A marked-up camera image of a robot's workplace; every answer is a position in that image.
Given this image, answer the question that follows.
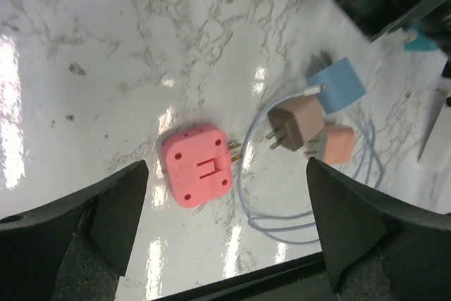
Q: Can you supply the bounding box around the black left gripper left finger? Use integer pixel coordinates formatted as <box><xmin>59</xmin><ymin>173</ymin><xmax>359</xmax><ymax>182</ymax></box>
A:
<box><xmin>1</xmin><ymin>161</ymin><xmax>149</xmax><ymax>300</ymax></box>

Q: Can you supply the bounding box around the light blue plug adapter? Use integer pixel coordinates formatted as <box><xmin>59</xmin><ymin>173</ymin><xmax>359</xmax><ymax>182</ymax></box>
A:
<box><xmin>307</xmin><ymin>57</ymin><xmax>366</xmax><ymax>115</ymax></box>

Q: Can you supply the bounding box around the light blue thin cable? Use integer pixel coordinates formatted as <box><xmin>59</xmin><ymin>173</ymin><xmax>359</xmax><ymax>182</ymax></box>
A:
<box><xmin>237</xmin><ymin>84</ymin><xmax>385</xmax><ymax>245</ymax></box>

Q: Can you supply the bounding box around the beige brown plug adapter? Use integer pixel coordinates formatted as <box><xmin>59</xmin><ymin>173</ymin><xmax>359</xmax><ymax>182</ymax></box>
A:
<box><xmin>266</xmin><ymin>95</ymin><xmax>325</xmax><ymax>152</ymax></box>

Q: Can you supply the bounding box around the orange pink plug adapter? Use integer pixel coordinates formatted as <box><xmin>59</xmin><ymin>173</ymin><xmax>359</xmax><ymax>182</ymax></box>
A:
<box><xmin>304</xmin><ymin>124</ymin><xmax>356</xmax><ymax>166</ymax></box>

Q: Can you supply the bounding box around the pink plug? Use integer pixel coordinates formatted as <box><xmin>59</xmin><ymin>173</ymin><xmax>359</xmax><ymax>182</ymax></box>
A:
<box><xmin>161</xmin><ymin>124</ymin><xmax>242</xmax><ymax>208</ymax></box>

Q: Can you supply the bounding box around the teal power strip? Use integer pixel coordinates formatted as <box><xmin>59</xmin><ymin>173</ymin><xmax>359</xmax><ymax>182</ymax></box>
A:
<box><xmin>402</xmin><ymin>25</ymin><xmax>439</xmax><ymax>52</ymax></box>

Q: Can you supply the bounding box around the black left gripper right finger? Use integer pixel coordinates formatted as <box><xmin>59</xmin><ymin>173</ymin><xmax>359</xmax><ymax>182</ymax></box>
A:
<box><xmin>307</xmin><ymin>158</ymin><xmax>450</xmax><ymax>300</ymax></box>

